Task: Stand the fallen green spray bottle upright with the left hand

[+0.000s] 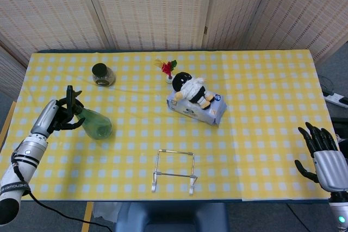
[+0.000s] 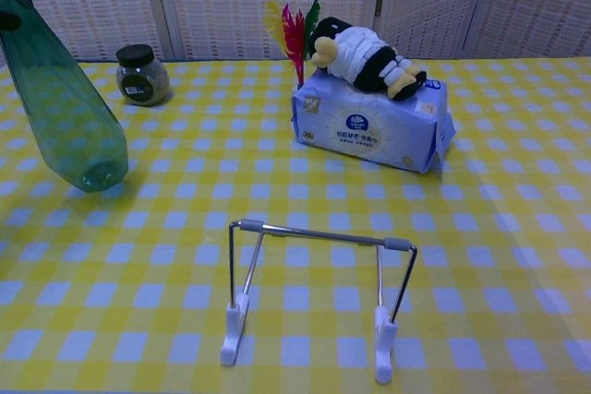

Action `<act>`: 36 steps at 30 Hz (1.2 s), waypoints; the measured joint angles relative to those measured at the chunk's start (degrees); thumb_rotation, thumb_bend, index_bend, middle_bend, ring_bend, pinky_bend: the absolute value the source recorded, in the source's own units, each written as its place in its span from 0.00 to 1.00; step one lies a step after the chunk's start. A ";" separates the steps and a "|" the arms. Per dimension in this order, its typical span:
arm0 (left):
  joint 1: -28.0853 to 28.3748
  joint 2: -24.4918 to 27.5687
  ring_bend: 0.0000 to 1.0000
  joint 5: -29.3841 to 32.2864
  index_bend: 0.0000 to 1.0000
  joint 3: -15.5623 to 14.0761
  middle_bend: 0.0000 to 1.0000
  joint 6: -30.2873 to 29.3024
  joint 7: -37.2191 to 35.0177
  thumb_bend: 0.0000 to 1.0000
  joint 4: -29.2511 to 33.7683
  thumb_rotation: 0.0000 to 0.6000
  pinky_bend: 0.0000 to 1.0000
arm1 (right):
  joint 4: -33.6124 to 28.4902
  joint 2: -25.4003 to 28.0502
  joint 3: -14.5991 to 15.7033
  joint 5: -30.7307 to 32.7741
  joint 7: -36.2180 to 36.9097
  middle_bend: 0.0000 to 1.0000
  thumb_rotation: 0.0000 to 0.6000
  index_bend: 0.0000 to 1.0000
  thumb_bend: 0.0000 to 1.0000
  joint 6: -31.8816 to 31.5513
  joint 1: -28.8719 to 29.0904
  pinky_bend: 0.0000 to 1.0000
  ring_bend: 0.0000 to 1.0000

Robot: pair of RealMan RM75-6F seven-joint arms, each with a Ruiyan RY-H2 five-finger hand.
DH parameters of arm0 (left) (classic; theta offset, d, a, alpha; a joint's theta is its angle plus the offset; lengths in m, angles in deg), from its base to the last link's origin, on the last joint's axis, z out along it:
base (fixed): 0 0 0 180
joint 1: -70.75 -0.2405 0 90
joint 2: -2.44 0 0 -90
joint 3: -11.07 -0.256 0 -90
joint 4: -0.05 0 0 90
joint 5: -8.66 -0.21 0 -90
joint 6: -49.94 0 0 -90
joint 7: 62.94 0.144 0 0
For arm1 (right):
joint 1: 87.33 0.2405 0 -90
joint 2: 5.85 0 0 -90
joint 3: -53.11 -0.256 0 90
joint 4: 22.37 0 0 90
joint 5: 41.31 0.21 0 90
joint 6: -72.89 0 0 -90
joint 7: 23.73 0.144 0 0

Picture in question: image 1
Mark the white power strip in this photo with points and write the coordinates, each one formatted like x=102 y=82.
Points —
x=337 y=99

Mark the folding bamboo screen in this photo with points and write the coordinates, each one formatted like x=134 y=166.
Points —
x=174 y=9

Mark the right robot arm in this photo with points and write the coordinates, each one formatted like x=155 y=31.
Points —
x=340 y=210

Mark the black and white plush doll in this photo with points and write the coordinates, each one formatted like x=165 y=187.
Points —
x=191 y=89

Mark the blue tissue pack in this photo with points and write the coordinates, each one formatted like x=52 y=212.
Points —
x=198 y=107

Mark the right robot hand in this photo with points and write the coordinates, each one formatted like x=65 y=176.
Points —
x=324 y=158

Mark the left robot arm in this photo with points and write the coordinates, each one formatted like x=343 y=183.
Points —
x=19 y=172

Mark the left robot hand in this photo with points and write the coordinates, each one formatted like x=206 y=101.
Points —
x=53 y=118

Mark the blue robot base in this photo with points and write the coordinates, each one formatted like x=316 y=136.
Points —
x=171 y=217

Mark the yellow checkered tablecloth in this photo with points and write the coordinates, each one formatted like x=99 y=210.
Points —
x=174 y=134

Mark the glass jar with black lid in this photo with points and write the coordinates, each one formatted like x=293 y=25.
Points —
x=103 y=75

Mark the feather shuttlecock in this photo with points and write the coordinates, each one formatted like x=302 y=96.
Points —
x=167 y=69

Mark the green spray bottle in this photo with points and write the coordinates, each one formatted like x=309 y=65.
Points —
x=95 y=123

